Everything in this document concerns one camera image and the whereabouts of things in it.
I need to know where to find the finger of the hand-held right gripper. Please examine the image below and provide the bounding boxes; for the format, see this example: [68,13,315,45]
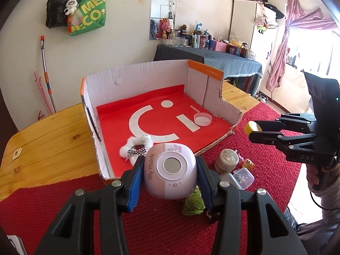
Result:
[254,113,318,132]
[248,131,318,147]

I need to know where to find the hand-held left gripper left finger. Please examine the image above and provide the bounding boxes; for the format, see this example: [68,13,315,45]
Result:
[34,155,146,255]

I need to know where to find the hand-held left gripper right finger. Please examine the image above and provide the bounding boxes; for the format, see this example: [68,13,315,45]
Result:
[195,155,309,255]

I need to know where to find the yellow tape roll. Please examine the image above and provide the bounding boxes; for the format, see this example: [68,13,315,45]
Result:
[246,121,262,136]

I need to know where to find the green frog toy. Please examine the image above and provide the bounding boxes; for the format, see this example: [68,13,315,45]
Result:
[182,186,206,216]

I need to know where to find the grey eyeshadow case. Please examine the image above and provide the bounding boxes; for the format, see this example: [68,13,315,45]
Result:
[219,171,241,190]

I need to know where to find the pink round device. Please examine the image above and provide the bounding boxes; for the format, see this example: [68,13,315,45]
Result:
[143,143,198,200]

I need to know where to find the small clear plastic box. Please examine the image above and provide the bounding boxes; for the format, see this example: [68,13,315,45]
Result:
[232,167,255,190]

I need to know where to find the cardboard box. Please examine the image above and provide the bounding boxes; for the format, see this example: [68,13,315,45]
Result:
[80,59,243,183]

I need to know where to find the person's right hand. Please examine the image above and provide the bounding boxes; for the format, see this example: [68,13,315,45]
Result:
[305,161,324,192]

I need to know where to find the beige round jar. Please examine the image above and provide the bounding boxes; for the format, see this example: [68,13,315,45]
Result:
[214,149,239,173]

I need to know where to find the white fluffy scrunchie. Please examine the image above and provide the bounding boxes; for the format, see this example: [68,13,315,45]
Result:
[119,135,153,162]

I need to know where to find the red woven mat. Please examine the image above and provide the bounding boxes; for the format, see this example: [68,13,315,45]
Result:
[0,102,323,255]

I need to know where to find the clear round lid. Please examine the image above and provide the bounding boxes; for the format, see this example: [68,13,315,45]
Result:
[193,112,212,126]

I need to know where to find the pink curtain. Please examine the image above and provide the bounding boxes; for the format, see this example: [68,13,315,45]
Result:
[266,0,336,92]

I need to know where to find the side table with blue cloth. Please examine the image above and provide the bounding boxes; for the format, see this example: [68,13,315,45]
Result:
[153,44,263,96]

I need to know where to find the green hanging plush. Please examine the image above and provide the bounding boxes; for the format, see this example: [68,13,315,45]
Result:
[254,16,278,34]

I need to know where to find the dark cloth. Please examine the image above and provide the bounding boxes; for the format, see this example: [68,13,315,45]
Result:
[283,206,340,247]

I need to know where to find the white wardrobe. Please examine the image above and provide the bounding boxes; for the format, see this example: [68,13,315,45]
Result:
[229,0,279,103]

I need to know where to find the black hanging bag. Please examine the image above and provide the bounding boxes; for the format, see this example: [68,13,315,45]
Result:
[264,4,286,20]

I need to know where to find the pink hangers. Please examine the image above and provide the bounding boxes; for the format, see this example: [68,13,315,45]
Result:
[34,71,54,115]

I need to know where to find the white device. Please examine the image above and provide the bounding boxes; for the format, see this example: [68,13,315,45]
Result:
[5,235,27,255]

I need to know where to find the pink plush bunny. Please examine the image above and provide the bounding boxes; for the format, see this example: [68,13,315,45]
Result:
[155,18,173,40]

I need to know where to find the green tote bag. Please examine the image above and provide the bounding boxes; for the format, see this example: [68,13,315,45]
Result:
[66,0,108,36]

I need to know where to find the black backpack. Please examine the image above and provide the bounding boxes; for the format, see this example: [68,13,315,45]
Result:
[46,0,77,28]

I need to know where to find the mop handle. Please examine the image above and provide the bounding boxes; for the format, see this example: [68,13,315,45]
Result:
[40,35,57,113]

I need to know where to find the wall mirror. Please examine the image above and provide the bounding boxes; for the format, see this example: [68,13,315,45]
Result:
[149,0,179,41]

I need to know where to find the white plush keychain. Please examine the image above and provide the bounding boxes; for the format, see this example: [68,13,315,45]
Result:
[64,0,79,15]

